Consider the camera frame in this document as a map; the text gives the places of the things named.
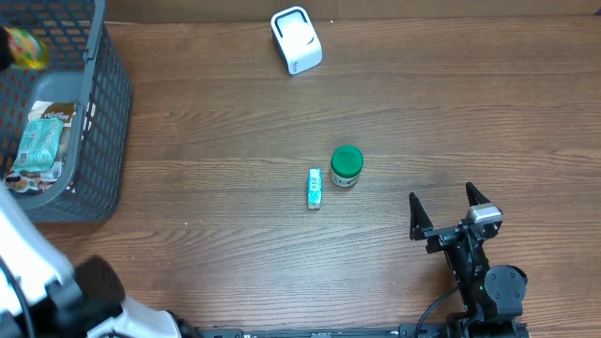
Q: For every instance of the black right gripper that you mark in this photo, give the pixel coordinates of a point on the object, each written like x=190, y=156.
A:
x=440, y=237

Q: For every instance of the green lid Knorr jar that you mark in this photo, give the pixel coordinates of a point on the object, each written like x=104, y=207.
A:
x=346, y=166

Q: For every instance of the Kleenex tissue pack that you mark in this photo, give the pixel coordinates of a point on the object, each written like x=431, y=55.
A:
x=314, y=188

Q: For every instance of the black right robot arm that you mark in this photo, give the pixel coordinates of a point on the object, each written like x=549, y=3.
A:
x=492, y=296

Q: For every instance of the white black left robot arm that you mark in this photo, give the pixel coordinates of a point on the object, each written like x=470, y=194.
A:
x=44, y=295

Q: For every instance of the white barcode scanner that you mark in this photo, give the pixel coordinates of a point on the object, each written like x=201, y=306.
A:
x=296, y=39

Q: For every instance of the grey plastic mesh basket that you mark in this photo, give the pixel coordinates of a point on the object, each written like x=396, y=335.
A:
x=85, y=70

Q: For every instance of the brown snack pouch in basket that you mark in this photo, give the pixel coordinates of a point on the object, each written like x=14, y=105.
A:
x=38, y=182

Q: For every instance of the teal wipes pack in basket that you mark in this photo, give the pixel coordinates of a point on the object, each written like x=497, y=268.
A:
x=39, y=145

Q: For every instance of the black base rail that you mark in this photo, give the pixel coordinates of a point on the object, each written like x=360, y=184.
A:
x=357, y=332

